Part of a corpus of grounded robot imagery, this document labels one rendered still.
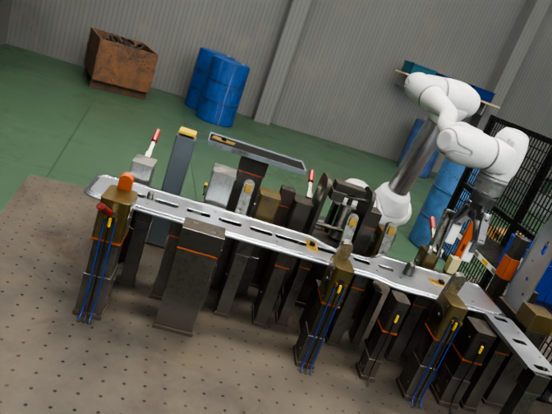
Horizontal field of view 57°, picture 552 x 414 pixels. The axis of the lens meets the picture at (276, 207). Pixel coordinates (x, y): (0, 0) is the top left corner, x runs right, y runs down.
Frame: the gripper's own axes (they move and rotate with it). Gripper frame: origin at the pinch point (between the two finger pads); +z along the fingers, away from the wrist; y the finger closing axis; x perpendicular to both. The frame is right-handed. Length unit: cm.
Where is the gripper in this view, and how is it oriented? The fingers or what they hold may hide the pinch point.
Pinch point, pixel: (457, 248)
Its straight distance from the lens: 178.6
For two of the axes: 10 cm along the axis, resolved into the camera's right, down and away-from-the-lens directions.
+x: 9.4, 2.9, 1.6
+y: 0.5, 3.5, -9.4
